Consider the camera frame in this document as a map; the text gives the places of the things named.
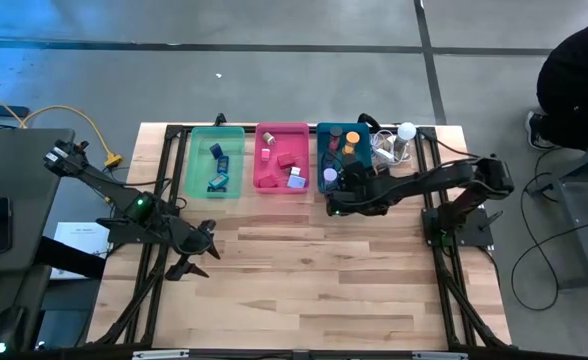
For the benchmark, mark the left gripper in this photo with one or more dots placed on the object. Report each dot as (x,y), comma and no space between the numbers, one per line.
(194,239)

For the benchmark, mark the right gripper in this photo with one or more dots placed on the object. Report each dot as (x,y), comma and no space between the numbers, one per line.
(361,187)

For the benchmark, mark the lavender hourglass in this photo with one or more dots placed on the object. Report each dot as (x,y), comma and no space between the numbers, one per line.
(330,175)

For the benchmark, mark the lavender wall charger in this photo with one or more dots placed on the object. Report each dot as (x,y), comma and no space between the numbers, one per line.
(297,182)

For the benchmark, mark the orange hourglass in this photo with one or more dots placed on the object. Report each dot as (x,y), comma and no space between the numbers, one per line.
(352,136)

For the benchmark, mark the red sand hourglass dark caps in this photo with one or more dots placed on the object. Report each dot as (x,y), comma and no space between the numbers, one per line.
(335,132)

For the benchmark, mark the red wall charger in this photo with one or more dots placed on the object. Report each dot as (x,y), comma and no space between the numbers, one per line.
(286,160)

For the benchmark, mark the black digital clock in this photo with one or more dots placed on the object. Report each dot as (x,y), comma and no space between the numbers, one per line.
(216,190)

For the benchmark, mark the green and white wall charger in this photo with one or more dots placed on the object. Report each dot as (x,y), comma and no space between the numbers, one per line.
(269,138)

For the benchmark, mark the teal digital clock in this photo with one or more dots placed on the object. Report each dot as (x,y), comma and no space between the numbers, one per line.
(219,181)

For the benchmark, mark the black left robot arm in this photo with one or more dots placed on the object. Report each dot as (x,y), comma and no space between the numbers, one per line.
(124,197)

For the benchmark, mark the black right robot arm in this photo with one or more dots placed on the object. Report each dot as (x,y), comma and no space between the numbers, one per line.
(434,180)

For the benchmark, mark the teal plastic bin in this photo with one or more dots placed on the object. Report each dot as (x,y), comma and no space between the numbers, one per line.
(324,135)

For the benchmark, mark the translucent pink plastic bin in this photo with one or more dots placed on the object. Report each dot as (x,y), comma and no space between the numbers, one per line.
(281,140)

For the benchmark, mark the white light bulb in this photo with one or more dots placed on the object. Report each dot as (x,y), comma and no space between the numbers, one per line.
(407,131)

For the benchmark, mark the translucent green plastic bin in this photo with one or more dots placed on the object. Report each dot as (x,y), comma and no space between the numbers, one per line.
(201,165)

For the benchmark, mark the silver aluminium extrusion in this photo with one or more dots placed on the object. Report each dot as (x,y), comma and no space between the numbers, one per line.
(161,354)
(439,355)

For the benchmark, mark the navy digital clock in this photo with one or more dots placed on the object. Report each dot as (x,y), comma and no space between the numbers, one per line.
(216,151)

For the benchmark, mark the white paper booklet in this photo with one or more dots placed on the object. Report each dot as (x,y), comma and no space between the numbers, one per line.
(81,240)

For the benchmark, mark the black bar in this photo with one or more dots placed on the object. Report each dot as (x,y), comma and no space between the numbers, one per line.
(69,257)

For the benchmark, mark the dark grey desk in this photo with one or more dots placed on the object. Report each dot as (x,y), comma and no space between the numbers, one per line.
(24,175)

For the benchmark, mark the person's shoe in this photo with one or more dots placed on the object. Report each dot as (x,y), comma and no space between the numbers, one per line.
(533,131)

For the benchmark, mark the black computer mouse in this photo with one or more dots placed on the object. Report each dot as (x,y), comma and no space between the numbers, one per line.
(8,327)

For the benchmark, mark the black metal stand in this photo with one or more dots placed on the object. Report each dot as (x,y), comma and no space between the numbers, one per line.
(584,200)

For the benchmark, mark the person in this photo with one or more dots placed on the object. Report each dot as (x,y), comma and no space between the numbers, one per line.
(579,85)

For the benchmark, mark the black table frame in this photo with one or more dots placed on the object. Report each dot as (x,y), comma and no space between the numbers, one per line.
(173,133)

